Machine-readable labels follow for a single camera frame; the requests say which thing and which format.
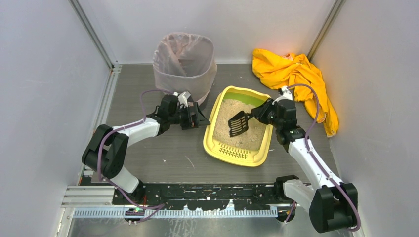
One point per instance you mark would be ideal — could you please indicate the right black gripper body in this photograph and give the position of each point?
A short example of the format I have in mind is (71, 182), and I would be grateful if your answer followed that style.
(259, 113)

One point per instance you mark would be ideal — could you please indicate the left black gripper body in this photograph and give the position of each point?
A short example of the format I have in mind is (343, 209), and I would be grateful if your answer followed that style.
(191, 117)

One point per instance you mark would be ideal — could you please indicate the black litter scoop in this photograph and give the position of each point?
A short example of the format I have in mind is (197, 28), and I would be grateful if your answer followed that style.
(239, 123)

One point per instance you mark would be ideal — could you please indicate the yellow litter box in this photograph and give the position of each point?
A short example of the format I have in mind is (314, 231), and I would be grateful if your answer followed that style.
(248, 149)

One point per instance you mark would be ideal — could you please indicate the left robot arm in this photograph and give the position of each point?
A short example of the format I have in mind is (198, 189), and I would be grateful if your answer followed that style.
(107, 148)

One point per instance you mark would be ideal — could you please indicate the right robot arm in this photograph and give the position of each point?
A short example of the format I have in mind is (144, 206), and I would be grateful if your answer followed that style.
(330, 203)

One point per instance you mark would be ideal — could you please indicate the yellow cloth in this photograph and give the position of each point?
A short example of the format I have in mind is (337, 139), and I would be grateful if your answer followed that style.
(276, 71)

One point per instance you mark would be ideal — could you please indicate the trash bin with pink bag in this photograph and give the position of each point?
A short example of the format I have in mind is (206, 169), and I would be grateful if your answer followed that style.
(185, 62)

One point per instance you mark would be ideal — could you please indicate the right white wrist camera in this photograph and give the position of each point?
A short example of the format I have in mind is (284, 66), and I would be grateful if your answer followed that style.
(284, 94)

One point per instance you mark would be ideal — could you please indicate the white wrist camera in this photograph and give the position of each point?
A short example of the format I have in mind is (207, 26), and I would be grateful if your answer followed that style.
(284, 94)
(183, 98)

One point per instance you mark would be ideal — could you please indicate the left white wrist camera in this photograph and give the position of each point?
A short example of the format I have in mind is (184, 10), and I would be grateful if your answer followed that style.
(183, 98)

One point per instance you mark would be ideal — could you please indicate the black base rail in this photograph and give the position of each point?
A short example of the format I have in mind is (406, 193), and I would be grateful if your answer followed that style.
(208, 197)

